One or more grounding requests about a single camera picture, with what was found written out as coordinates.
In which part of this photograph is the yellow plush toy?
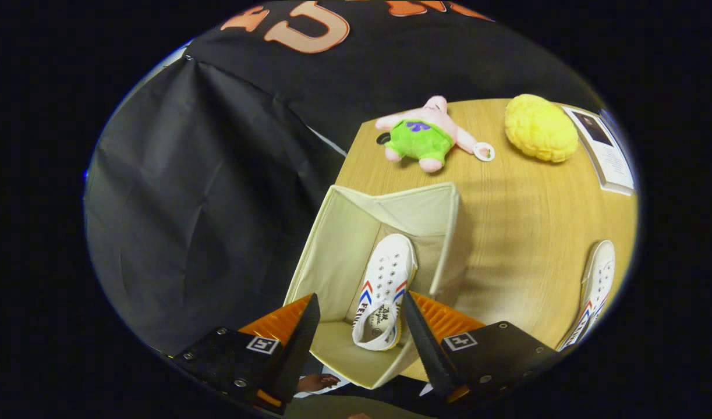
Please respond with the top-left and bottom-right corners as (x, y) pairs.
(504, 94), (579, 163)

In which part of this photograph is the white canvas shoe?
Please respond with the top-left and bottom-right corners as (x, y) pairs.
(352, 233), (419, 351)
(557, 240), (616, 351)

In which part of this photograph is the white portrait book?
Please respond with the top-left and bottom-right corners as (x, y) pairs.
(562, 106), (636, 196)

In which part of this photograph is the pink star plush toy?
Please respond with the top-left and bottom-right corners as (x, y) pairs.
(375, 95), (495, 173)

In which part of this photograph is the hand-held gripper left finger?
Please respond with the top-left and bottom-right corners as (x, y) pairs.
(168, 293), (321, 416)

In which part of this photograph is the beige fabric storage box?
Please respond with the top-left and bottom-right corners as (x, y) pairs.
(283, 182), (467, 389)

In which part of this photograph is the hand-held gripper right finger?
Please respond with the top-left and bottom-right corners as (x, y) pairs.
(400, 290), (561, 404)

